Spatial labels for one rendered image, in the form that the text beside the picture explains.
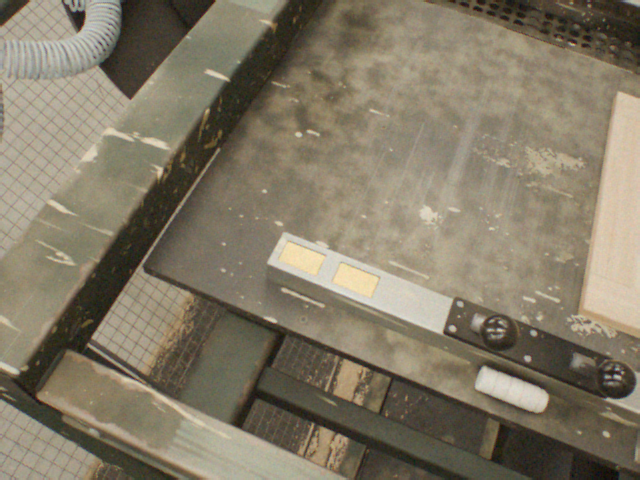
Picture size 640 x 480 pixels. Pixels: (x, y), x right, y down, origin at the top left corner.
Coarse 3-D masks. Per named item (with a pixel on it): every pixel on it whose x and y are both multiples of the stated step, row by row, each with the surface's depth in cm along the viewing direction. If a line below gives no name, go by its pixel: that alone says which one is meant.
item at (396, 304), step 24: (288, 240) 72; (336, 264) 71; (360, 264) 71; (312, 288) 71; (336, 288) 69; (384, 288) 69; (408, 288) 70; (360, 312) 70; (384, 312) 68; (408, 312) 68; (432, 312) 68; (408, 336) 70; (432, 336) 68; (480, 360) 68; (504, 360) 66; (552, 384) 66; (600, 408) 66; (624, 408) 64
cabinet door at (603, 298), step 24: (624, 96) 94; (624, 120) 91; (624, 144) 88; (624, 168) 86; (600, 192) 84; (624, 192) 83; (600, 216) 80; (624, 216) 81; (600, 240) 78; (624, 240) 79; (600, 264) 76; (624, 264) 76; (600, 288) 74; (624, 288) 74; (600, 312) 72; (624, 312) 73
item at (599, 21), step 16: (528, 0) 107; (544, 0) 106; (560, 0) 105; (576, 0) 103; (592, 0) 102; (608, 0) 101; (624, 0) 100; (560, 16) 107; (576, 16) 106; (592, 16) 104; (608, 16) 103; (624, 16) 102; (608, 32) 106; (624, 32) 104
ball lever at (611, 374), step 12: (576, 360) 64; (588, 360) 64; (612, 360) 55; (588, 372) 61; (600, 372) 54; (612, 372) 53; (624, 372) 53; (600, 384) 54; (612, 384) 53; (624, 384) 53; (612, 396) 54; (624, 396) 53
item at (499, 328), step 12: (480, 324) 65; (492, 324) 55; (504, 324) 55; (516, 324) 56; (480, 336) 56; (492, 336) 55; (504, 336) 55; (516, 336) 55; (492, 348) 56; (504, 348) 55
